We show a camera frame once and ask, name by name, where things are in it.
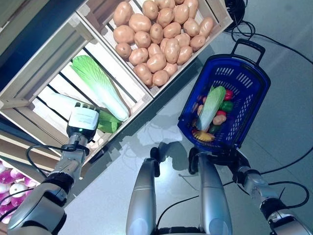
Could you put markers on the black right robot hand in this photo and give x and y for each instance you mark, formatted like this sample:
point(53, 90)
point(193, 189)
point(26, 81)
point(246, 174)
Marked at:
point(234, 159)

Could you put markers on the blue plastic shopping basket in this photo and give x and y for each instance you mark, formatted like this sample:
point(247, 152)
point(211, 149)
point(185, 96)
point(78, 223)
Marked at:
point(264, 90)

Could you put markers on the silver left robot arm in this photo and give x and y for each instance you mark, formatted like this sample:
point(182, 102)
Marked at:
point(36, 208)

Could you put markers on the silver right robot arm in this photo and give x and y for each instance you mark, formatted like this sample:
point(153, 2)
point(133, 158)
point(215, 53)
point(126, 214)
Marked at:
point(256, 186)

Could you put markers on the tan potato in basket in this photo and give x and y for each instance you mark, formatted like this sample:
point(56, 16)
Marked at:
point(219, 120)

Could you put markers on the dark green cucumber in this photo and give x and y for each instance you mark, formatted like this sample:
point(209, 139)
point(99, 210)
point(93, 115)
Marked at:
point(214, 129)

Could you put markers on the yellow corn cob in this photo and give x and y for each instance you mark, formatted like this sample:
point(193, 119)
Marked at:
point(203, 135)

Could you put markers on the black right robot foot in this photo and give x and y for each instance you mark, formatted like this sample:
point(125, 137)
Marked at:
point(193, 160)

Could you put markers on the black robot foot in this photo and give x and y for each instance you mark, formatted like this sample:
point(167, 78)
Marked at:
point(154, 154)
point(193, 160)

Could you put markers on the green bell pepper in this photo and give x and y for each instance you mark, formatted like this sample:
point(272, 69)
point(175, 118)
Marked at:
point(227, 105)

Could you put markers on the red bell pepper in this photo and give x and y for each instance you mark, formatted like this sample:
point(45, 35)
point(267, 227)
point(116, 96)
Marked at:
point(228, 95)

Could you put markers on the black left robot foot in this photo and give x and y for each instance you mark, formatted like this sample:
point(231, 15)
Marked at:
point(154, 154)

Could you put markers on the wooden potato crate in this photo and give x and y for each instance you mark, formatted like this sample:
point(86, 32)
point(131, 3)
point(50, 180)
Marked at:
point(207, 42)

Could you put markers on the light slatted wooden crate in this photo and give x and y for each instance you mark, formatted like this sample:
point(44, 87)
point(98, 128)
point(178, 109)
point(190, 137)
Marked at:
point(110, 61)

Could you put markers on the white pink onion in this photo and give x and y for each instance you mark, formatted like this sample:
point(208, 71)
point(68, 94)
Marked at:
point(17, 189)

